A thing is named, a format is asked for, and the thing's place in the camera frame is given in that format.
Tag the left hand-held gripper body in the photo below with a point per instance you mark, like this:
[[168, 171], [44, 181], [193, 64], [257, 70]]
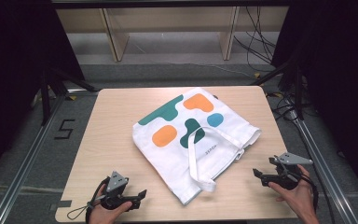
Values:
[[115, 182]]

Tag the grey tape strip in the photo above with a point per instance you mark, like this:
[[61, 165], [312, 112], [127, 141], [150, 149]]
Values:
[[64, 204]]

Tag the dark curtain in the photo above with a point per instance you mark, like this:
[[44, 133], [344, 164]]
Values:
[[338, 77], [15, 62]]

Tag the person's left hand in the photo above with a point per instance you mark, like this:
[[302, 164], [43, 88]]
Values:
[[104, 216]]

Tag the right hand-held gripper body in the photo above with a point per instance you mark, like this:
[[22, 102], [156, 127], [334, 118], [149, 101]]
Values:
[[289, 159]]

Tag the person's right hand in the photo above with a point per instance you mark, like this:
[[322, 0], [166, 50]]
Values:
[[298, 199]]

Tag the aluminium frame rail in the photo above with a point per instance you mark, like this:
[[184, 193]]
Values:
[[24, 161], [323, 168]]

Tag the white tote bag coloured shapes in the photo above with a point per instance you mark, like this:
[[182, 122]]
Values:
[[174, 155]]

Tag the black metal stand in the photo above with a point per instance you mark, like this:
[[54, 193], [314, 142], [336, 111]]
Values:
[[292, 81], [51, 90]]

